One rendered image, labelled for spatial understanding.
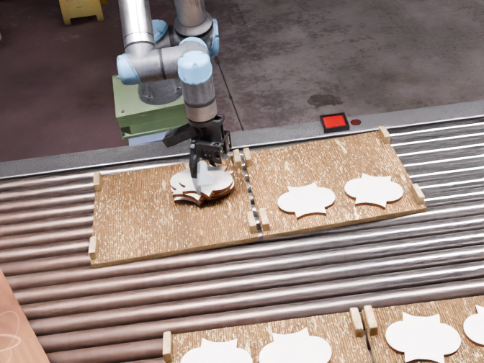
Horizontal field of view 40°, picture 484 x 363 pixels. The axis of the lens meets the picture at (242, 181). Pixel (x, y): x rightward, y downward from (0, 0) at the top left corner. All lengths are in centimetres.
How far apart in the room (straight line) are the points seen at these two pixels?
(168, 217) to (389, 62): 275
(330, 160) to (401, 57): 251
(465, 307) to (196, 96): 74
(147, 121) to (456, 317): 114
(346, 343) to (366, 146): 68
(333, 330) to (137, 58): 77
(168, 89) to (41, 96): 234
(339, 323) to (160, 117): 99
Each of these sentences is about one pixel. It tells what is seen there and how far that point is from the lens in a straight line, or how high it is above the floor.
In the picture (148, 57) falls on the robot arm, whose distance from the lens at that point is 161.
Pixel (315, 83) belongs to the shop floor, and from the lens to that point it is 402.
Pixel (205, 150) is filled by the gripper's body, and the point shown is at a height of 111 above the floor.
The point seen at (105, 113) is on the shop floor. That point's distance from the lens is 403.
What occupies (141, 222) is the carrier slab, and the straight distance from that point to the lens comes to 171.
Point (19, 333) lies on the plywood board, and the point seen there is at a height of 104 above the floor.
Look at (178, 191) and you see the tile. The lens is 171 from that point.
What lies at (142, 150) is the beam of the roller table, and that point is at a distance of 199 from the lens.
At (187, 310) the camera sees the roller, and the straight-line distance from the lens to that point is 150.
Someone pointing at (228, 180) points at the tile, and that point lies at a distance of 170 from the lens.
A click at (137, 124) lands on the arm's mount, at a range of 212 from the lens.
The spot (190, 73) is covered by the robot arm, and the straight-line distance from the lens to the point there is 149.
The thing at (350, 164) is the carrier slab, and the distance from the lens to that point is 181.
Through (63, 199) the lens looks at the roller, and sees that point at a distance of 189.
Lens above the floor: 204
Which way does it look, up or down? 38 degrees down
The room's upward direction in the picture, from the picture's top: 7 degrees counter-clockwise
